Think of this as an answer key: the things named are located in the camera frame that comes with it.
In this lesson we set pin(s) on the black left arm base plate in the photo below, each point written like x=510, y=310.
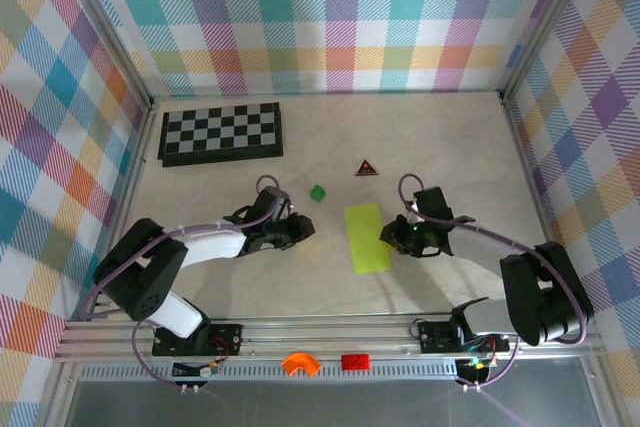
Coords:
x=225, y=339

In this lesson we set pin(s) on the black and grey chessboard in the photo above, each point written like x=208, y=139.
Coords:
x=220, y=132

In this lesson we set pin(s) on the aluminium frame post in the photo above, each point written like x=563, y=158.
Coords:
x=111, y=29
x=547, y=22

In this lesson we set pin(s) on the orange curved plastic piece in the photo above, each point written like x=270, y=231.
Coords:
x=300, y=363

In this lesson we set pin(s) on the small circuit board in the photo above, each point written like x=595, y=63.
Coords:
x=197, y=369
x=475, y=367

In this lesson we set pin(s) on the grey metal panel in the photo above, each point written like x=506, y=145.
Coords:
x=325, y=407

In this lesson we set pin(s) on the aluminium side rail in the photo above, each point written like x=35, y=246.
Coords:
x=536, y=197
x=126, y=197

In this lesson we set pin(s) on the small green cube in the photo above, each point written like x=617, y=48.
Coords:
x=318, y=192

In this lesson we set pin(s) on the long aluminium base rail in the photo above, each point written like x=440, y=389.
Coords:
x=325, y=334

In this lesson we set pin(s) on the red plastic block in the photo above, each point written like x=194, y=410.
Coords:
x=355, y=362

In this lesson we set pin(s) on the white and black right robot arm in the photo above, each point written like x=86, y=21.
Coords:
x=480, y=257

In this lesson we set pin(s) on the red and black triangular piece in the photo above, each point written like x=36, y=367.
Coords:
x=366, y=168

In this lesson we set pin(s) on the lime green paper sheet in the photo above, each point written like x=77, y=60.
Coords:
x=367, y=242

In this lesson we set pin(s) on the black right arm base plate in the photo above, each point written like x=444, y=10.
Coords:
x=435, y=337

